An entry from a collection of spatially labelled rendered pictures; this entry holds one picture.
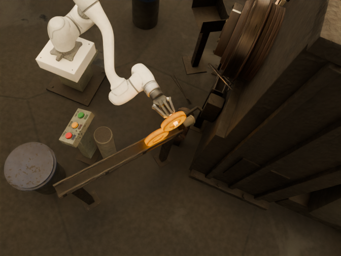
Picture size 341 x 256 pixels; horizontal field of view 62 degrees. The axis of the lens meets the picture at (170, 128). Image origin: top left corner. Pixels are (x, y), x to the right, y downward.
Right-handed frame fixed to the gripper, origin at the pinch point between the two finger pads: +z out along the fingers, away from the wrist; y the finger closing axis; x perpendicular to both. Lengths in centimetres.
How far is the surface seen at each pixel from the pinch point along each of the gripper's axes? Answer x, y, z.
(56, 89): -77, 46, -104
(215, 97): -4.4, -32.0, -1.1
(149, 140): -8.2, 16.1, 0.8
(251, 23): 48, -41, -6
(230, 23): 40, -39, -16
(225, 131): 1.6, -20.5, 20.7
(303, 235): -90, -65, 107
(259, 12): 50, -47, -8
